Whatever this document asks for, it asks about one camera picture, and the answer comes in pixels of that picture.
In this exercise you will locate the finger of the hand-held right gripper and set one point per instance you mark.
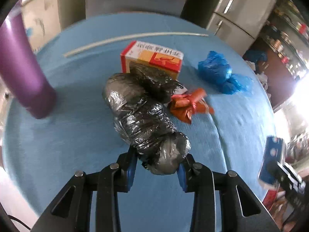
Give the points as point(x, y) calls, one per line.
point(277, 174)

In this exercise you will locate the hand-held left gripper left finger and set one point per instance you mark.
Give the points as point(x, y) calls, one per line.
point(131, 171)

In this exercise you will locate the white printed cabinet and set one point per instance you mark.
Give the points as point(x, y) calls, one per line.
point(41, 17)

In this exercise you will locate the silver refrigerator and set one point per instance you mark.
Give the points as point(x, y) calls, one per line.
point(241, 4)

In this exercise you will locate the dark blue plastic bag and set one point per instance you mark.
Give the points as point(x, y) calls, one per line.
point(256, 55)

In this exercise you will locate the purple bottle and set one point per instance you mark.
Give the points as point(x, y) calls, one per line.
point(21, 72)

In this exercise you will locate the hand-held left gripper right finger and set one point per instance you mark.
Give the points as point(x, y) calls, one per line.
point(182, 177)

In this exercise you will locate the black plastic bundle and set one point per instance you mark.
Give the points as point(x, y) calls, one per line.
point(140, 116)

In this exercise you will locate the brown wooden cabinet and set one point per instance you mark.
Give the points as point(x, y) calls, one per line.
point(280, 77)

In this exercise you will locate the white thin strip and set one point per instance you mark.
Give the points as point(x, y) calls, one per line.
point(135, 36)

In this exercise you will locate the blue table cloth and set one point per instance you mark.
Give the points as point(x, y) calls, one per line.
point(72, 137)

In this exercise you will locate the orange packet bundle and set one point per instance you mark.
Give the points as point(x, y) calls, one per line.
point(185, 106)

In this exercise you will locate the red and white carton box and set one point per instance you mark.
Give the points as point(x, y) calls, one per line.
point(154, 55)

